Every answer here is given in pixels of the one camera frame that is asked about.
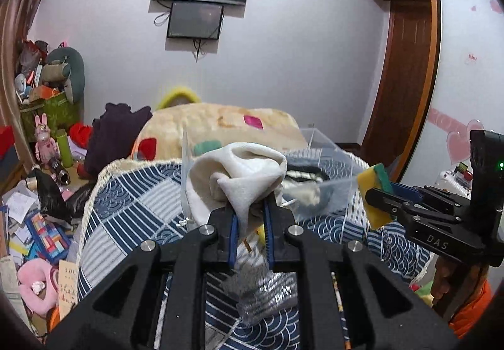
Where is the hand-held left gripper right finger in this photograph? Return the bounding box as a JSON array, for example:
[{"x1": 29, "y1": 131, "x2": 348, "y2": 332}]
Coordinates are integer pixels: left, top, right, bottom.
[{"x1": 263, "y1": 198, "x2": 462, "y2": 350}]

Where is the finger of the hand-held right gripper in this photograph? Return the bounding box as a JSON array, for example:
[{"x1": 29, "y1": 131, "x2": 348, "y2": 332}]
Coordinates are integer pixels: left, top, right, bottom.
[
  {"x1": 364, "y1": 187, "x2": 416, "y2": 222},
  {"x1": 390, "y1": 182, "x2": 428, "y2": 202}
]

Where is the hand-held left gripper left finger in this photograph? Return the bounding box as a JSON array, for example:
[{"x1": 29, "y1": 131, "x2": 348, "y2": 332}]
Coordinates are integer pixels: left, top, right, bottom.
[{"x1": 46, "y1": 208, "x2": 238, "y2": 350}]

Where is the yellow green sponge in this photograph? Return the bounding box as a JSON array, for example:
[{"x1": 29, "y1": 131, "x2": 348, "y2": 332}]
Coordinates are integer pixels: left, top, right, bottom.
[{"x1": 357, "y1": 163, "x2": 395, "y2": 231}]

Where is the clear plastic box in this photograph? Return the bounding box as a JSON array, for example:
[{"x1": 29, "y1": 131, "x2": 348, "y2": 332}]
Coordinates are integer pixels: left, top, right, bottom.
[{"x1": 180, "y1": 124, "x2": 371, "y2": 227}]

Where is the white cloth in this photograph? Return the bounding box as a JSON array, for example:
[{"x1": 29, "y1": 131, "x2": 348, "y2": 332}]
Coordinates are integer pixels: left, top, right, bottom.
[{"x1": 185, "y1": 142, "x2": 289, "y2": 233}]

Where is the person's right forearm orange sleeve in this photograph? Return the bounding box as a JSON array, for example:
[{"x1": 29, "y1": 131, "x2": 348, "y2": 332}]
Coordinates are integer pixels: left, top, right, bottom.
[{"x1": 448, "y1": 278, "x2": 495, "y2": 340}]

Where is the person's right hand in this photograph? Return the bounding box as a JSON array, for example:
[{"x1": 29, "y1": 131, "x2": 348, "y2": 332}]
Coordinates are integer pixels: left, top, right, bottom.
[{"x1": 430, "y1": 255, "x2": 467, "y2": 313}]

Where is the grey mesh pouch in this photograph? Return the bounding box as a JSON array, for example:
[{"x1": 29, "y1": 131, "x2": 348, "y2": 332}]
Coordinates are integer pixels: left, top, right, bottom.
[{"x1": 221, "y1": 262, "x2": 305, "y2": 326}]

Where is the pink heart sticker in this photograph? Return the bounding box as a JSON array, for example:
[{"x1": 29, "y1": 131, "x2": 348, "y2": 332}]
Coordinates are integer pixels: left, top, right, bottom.
[{"x1": 428, "y1": 108, "x2": 486, "y2": 166}]

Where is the blue patterned cloth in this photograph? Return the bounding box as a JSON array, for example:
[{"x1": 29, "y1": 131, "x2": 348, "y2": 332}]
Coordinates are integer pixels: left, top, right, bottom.
[{"x1": 77, "y1": 149, "x2": 432, "y2": 350}]

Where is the beige patchwork blanket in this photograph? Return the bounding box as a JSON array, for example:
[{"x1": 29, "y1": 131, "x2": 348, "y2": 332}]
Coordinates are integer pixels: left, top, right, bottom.
[{"x1": 129, "y1": 102, "x2": 310, "y2": 162}]

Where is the brown wooden wardrobe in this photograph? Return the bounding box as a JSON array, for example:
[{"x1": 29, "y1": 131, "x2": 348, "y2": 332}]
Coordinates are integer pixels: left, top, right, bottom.
[{"x1": 349, "y1": 0, "x2": 442, "y2": 182}]

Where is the white sliding wardrobe door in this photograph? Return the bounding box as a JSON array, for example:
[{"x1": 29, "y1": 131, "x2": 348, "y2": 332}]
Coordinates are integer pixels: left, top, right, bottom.
[{"x1": 397, "y1": 0, "x2": 504, "y2": 195}]

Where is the dark purple garment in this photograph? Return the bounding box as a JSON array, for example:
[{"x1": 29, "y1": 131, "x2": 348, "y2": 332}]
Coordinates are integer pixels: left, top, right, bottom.
[{"x1": 84, "y1": 102, "x2": 153, "y2": 180}]

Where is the red cloth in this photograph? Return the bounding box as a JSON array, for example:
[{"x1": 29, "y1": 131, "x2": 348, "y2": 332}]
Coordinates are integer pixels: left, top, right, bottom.
[{"x1": 68, "y1": 122, "x2": 95, "y2": 149}]

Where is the black cylinder gadget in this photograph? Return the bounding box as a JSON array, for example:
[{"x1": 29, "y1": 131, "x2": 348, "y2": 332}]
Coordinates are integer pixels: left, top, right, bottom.
[{"x1": 48, "y1": 156, "x2": 71, "y2": 186}]

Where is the colourful patterned box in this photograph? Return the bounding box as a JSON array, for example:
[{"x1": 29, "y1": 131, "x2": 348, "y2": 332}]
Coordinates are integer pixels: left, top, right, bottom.
[{"x1": 24, "y1": 211, "x2": 72, "y2": 261}]

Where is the black plastic bag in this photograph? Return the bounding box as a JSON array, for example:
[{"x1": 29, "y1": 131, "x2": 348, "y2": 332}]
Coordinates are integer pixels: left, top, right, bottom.
[{"x1": 26, "y1": 168, "x2": 82, "y2": 223}]

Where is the green cylinder bottle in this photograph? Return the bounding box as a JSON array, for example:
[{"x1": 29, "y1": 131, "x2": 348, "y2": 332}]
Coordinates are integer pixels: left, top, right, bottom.
[{"x1": 54, "y1": 129, "x2": 75, "y2": 169}]

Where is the pink plush pillow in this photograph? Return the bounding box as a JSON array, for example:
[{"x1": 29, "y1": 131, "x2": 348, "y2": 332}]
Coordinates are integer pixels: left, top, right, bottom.
[{"x1": 16, "y1": 258, "x2": 60, "y2": 316}]

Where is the pink rabbit doll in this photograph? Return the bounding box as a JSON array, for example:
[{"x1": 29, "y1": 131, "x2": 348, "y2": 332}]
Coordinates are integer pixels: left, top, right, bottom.
[{"x1": 33, "y1": 113, "x2": 60, "y2": 168}]

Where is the green storage box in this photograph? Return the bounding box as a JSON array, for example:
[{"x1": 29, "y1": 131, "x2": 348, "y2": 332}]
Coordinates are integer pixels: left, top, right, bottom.
[{"x1": 20, "y1": 92, "x2": 80, "y2": 143}]

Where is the grey green plush toy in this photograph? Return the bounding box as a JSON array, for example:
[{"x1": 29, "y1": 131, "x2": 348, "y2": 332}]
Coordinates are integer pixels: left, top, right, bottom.
[{"x1": 42, "y1": 47, "x2": 86, "y2": 104}]

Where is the red box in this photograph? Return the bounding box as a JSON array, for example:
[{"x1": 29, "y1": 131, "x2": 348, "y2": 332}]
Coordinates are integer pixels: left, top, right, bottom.
[{"x1": 0, "y1": 126, "x2": 19, "y2": 160}]

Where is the yellow plush ring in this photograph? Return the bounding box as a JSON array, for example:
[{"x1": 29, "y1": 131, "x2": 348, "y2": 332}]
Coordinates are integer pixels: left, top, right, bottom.
[{"x1": 157, "y1": 85, "x2": 203, "y2": 109}]

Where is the small black wall monitor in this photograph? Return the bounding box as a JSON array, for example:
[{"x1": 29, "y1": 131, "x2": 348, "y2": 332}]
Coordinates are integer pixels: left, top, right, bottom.
[{"x1": 166, "y1": 1, "x2": 225, "y2": 41}]

